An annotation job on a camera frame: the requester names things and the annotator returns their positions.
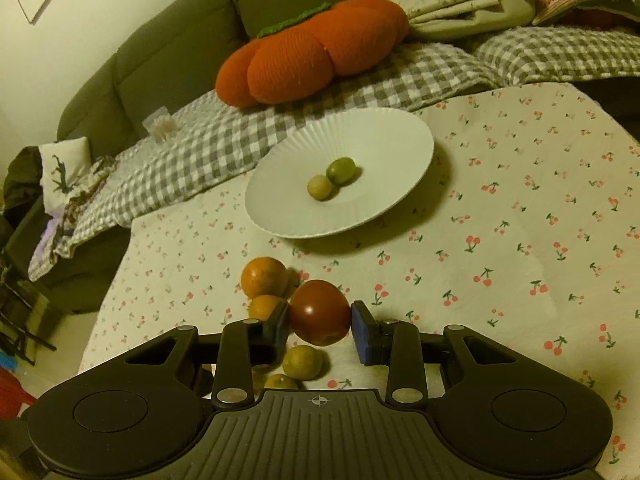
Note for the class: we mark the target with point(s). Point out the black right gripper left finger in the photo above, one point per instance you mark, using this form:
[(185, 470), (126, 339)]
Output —
[(243, 345)]

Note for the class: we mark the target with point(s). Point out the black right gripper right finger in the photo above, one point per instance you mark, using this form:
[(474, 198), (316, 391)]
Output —
[(396, 345)]

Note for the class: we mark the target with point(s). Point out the small orange tangerine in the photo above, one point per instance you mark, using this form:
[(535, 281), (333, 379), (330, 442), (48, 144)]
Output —
[(261, 306)]

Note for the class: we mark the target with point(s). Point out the pale yellow small fruit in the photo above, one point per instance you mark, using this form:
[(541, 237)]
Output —
[(281, 382)]

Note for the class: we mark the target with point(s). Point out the red tomato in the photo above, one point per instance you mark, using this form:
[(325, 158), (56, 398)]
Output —
[(319, 313)]

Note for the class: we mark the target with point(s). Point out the small yellow-green round fruit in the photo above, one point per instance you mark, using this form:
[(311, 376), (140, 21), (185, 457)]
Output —
[(320, 187)]

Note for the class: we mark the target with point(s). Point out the green-red small tomato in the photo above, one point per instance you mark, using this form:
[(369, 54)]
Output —
[(341, 170)]

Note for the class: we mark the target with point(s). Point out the cherry print tablecloth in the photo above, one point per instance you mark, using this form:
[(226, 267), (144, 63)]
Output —
[(525, 228)]

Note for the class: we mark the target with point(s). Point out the white ribbed plate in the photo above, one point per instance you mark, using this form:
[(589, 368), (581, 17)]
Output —
[(392, 150)]

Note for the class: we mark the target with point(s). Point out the grey checkered blanket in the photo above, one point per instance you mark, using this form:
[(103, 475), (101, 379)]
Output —
[(216, 142)]

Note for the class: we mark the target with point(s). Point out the floral purple cloth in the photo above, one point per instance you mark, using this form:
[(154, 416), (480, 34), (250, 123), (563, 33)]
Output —
[(70, 224)]

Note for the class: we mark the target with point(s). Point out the clear cotton swab box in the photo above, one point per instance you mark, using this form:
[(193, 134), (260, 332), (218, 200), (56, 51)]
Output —
[(160, 125)]

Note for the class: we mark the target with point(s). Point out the white embroidered small pillow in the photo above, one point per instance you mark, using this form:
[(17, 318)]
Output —
[(63, 164)]

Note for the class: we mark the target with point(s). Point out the dark green sofa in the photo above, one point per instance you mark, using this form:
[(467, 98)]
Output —
[(170, 60)]

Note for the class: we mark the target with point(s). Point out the orange pumpkin plush cushion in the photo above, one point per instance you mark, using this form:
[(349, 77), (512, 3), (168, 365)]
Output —
[(298, 61)]

